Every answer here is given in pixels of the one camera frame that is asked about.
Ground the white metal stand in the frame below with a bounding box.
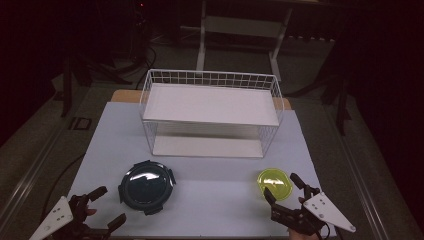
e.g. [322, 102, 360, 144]
[195, 0, 294, 82]

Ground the black floor cable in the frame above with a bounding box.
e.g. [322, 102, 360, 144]
[34, 152, 87, 240]

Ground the pale grey table mat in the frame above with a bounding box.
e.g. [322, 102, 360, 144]
[51, 101, 338, 238]

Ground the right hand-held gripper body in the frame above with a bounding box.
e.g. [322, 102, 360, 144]
[270, 186, 357, 236]

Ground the dark stand leg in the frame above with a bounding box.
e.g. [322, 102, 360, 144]
[321, 66, 353, 137]
[60, 54, 91, 118]

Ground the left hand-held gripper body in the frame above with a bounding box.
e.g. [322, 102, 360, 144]
[29, 194, 112, 240]

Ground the white wire shelf rack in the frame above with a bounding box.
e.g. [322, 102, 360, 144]
[139, 68, 285, 159]

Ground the dark teal round lidded container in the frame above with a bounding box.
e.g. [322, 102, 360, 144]
[117, 159, 177, 216]

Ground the yellow-green small container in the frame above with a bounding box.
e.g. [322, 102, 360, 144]
[256, 167, 294, 202]

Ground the black looped cable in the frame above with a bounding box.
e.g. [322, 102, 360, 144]
[135, 46, 158, 90]

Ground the person's right hand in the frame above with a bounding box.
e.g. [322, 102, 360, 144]
[288, 197, 319, 240]

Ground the black floor socket box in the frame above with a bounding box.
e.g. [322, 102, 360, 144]
[68, 116, 93, 132]

